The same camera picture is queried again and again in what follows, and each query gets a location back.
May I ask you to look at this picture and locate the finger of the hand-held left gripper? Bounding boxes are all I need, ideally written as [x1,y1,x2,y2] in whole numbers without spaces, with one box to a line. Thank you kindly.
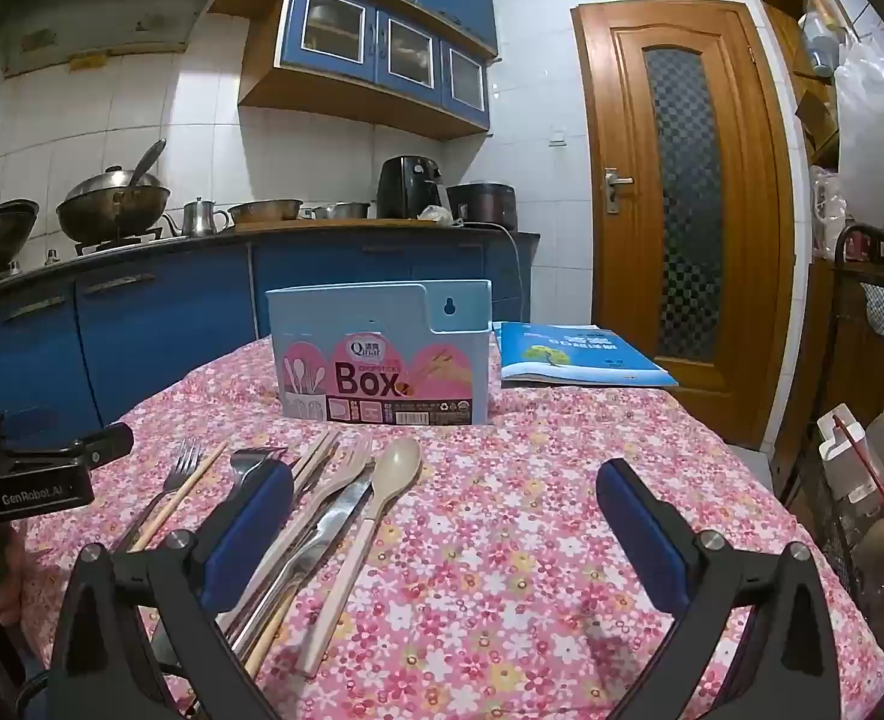
[33,422,136,470]

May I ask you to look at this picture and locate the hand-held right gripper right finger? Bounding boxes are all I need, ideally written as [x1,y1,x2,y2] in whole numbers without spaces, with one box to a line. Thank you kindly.
[596,457,844,720]

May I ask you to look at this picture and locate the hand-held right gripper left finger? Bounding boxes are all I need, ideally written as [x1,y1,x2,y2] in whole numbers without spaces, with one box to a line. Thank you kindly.
[44,457,297,720]

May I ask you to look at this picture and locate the light blue utensil box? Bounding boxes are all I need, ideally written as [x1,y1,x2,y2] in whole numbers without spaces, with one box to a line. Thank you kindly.
[266,279,492,427]

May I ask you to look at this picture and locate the pink floral tablecloth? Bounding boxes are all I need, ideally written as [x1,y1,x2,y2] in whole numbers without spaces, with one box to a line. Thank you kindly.
[18,330,884,720]

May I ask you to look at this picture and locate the blue base cabinets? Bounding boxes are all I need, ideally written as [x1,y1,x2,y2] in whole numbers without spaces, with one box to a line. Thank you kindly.
[0,219,540,451]

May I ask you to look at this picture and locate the beige spoon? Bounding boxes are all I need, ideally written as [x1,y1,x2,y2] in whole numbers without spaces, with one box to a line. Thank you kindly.
[296,437,423,677]

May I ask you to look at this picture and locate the blue workbook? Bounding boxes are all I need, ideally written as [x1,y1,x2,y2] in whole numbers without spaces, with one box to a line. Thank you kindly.
[493,321,681,389]

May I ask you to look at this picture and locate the gas stove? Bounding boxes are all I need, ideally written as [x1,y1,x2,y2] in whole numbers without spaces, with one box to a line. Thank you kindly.
[41,229,188,263]

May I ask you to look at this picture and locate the white carton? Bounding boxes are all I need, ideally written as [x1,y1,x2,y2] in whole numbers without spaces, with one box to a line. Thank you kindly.
[817,403,884,503]

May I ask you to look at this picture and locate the steel wok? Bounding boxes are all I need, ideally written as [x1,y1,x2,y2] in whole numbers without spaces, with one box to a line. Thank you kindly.
[56,171,172,242]

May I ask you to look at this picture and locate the black pan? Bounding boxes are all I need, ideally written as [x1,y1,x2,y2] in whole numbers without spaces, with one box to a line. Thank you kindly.
[0,199,40,265]

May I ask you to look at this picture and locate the steel kettle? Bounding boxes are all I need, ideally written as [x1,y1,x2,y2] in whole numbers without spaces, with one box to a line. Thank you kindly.
[161,197,231,237]

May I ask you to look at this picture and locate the wooden door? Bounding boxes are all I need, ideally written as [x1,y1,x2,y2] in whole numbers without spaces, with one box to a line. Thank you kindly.
[571,1,797,451]

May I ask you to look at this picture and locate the steel colander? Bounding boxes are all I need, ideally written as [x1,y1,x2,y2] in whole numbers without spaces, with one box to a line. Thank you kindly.
[227,199,304,226]

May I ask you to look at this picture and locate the steel ladle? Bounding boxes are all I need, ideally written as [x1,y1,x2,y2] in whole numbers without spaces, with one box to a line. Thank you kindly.
[123,139,168,188]

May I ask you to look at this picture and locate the steel basin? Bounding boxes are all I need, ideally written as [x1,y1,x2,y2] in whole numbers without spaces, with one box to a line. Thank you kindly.
[303,201,372,222]

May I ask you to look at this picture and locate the dark rice cooker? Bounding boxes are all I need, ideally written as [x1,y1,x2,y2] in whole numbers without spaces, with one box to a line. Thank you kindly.
[446,181,519,232]

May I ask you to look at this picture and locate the black air fryer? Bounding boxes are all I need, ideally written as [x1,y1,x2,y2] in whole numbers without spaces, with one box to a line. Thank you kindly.
[377,155,449,220]

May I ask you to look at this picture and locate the range hood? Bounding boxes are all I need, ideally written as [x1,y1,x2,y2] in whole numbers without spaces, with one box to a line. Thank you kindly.
[0,0,252,80]

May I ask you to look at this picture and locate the large clear plastic bag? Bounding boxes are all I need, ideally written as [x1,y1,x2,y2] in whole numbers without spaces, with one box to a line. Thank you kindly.
[835,30,884,241]

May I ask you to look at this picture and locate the white power cable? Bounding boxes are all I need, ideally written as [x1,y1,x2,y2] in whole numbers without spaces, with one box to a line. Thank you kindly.
[461,221,525,320]

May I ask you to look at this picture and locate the metal door handle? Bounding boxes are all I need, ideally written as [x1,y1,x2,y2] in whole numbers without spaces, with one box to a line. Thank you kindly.
[603,167,636,215]

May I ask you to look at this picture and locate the glass-front wall cabinet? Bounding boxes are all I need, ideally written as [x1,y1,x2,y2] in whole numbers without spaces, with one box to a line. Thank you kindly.
[238,0,499,140]

